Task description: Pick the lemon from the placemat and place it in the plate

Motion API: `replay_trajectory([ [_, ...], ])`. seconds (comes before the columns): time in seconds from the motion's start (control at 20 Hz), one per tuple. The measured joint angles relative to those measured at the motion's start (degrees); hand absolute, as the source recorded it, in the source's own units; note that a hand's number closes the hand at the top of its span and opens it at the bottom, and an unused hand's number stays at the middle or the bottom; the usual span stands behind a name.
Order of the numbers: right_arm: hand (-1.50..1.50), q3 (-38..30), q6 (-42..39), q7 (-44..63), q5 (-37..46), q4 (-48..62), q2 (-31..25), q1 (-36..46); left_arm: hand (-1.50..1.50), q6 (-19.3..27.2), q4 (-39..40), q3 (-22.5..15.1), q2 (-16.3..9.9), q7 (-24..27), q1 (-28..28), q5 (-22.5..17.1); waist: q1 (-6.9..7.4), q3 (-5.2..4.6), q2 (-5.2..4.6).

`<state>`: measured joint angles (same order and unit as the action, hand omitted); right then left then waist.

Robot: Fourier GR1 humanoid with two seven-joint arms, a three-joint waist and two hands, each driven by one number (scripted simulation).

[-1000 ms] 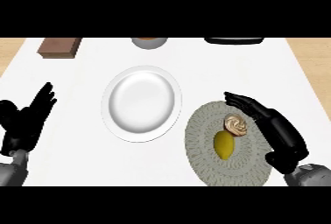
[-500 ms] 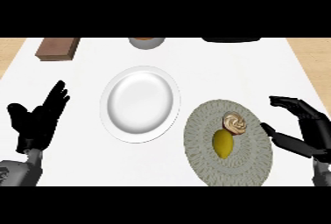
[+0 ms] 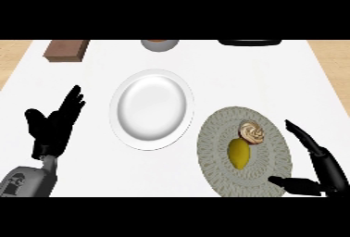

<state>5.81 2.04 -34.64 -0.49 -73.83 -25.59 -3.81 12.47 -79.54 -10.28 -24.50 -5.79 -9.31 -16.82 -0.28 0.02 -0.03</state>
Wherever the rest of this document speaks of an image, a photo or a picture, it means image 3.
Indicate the white round plate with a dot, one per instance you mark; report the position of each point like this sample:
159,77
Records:
150,109

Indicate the yellow lemon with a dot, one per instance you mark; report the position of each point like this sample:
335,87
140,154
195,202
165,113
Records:
238,153

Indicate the brown wooden block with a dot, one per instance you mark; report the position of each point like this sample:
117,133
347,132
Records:
65,50

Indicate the black flat pan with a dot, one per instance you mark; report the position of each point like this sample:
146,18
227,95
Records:
248,42

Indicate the cream frosted cupcake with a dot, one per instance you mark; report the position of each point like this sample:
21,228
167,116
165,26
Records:
252,132

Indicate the grey woven round placemat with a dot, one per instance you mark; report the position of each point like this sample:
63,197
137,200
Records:
214,154

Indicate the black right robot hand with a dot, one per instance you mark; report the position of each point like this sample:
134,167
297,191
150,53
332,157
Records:
325,168

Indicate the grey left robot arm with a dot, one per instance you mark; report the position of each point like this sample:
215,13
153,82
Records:
28,180

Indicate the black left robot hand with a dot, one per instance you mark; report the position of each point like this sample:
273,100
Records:
52,126

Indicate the grey round bowl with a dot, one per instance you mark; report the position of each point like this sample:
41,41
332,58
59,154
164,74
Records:
158,44

